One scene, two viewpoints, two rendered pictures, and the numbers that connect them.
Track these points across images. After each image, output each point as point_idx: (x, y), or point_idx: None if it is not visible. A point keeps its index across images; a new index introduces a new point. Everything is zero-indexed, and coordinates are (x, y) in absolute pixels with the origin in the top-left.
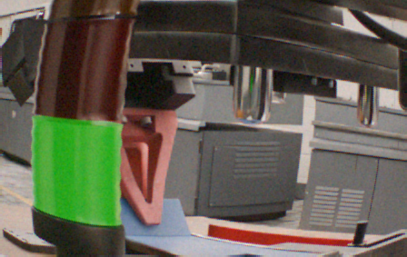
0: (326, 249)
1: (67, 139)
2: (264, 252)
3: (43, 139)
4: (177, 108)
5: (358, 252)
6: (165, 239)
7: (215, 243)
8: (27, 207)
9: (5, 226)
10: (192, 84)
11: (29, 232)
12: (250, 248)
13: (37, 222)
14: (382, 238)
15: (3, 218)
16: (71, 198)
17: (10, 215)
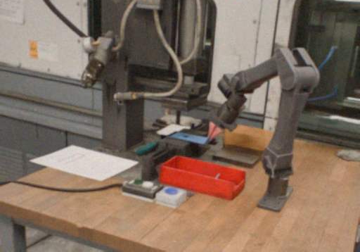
0: (172, 141)
1: None
2: (183, 138)
3: None
4: (211, 121)
5: (163, 139)
6: (204, 140)
7: (195, 141)
8: (354, 231)
9: (307, 198)
10: (207, 115)
11: (287, 191)
12: (188, 139)
13: None
14: (160, 154)
15: (322, 205)
16: None
17: (330, 211)
